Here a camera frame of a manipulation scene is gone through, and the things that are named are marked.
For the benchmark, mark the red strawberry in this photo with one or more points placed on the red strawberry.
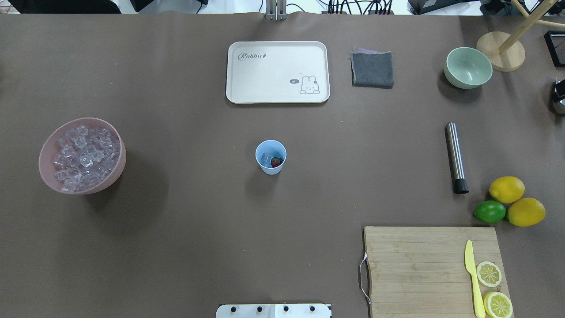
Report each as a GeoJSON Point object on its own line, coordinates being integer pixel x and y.
{"type": "Point", "coordinates": [276, 162]}

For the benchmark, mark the light blue plastic cup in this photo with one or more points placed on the light blue plastic cup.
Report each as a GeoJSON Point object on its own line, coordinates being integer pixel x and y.
{"type": "Point", "coordinates": [275, 148]}

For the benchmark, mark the clear ice cube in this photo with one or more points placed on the clear ice cube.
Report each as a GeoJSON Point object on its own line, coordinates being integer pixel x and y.
{"type": "Point", "coordinates": [266, 159]}

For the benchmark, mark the steel muddler black tip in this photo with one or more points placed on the steel muddler black tip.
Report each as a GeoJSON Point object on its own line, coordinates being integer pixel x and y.
{"type": "Point", "coordinates": [459, 183]}

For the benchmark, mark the clear ice cubes pile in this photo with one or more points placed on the clear ice cubes pile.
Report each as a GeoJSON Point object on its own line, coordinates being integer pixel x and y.
{"type": "Point", "coordinates": [85, 157]}

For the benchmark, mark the wooden cup tree stand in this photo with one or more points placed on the wooden cup tree stand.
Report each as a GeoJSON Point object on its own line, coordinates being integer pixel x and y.
{"type": "Point", "coordinates": [504, 51]}

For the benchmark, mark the beige rabbit tray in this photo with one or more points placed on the beige rabbit tray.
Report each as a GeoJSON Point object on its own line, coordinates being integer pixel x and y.
{"type": "Point", "coordinates": [277, 72]}

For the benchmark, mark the folded grey cloth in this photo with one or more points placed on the folded grey cloth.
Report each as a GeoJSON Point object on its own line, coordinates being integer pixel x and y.
{"type": "Point", "coordinates": [372, 69]}

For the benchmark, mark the bamboo cutting board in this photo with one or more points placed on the bamboo cutting board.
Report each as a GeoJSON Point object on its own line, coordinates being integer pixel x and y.
{"type": "Point", "coordinates": [419, 271]}

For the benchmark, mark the pink bowl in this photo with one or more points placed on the pink bowl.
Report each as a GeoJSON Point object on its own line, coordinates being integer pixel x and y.
{"type": "Point", "coordinates": [51, 147]}

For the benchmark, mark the mint green bowl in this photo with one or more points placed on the mint green bowl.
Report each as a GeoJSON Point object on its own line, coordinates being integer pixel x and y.
{"type": "Point", "coordinates": [467, 68]}

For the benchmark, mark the green lime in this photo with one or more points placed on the green lime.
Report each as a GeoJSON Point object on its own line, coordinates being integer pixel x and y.
{"type": "Point", "coordinates": [490, 211]}

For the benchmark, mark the yellow lemon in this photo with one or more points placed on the yellow lemon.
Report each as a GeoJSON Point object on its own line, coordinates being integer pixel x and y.
{"type": "Point", "coordinates": [507, 189]}
{"type": "Point", "coordinates": [526, 212]}

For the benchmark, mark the lemon slice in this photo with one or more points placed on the lemon slice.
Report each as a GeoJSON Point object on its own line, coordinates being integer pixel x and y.
{"type": "Point", "coordinates": [489, 274]}
{"type": "Point", "coordinates": [498, 305]}

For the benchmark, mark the yellow plastic knife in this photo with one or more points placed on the yellow plastic knife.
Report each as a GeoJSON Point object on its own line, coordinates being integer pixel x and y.
{"type": "Point", "coordinates": [469, 262]}

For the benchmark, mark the steel scoop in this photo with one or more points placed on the steel scoop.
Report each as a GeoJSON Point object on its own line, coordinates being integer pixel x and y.
{"type": "Point", "coordinates": [558, 97]}

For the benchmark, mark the black glass rack tray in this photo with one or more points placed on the black glass rack tray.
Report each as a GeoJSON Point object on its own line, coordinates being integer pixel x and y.
{"type": "Point", "coordinates": [555, 41]}

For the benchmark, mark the aluminium frame post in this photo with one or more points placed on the aluminium frame post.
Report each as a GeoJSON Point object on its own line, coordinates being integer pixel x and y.
{"type": "Point", "coordinates": [276, 10]}

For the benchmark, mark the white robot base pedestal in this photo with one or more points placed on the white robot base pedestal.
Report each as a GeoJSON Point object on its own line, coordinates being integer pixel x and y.
{"type": "Point", "coordinates": [281, 310]}

